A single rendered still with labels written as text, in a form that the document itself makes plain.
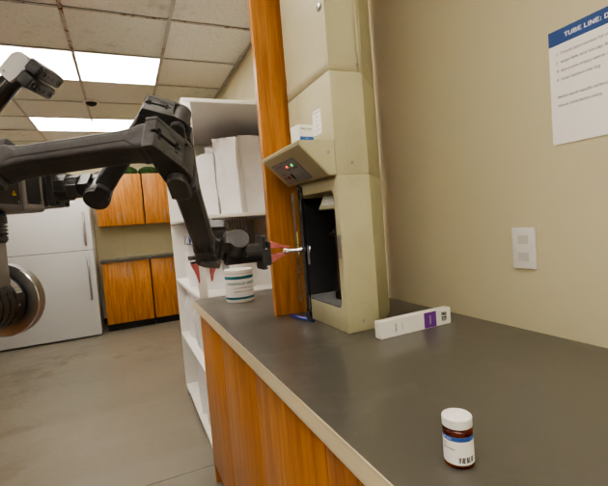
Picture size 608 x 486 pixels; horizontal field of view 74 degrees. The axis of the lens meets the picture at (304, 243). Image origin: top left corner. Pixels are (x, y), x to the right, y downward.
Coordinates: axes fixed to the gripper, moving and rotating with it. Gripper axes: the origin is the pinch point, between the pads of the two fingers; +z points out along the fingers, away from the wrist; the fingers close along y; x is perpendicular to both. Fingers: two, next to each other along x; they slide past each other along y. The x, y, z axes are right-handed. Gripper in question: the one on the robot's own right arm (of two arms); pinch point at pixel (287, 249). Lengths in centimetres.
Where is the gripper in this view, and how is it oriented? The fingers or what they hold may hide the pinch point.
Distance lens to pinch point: 125.4
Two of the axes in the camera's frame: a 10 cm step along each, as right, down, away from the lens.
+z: 9.1, -0.9, 4.1
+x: -4.1, -0.2, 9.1
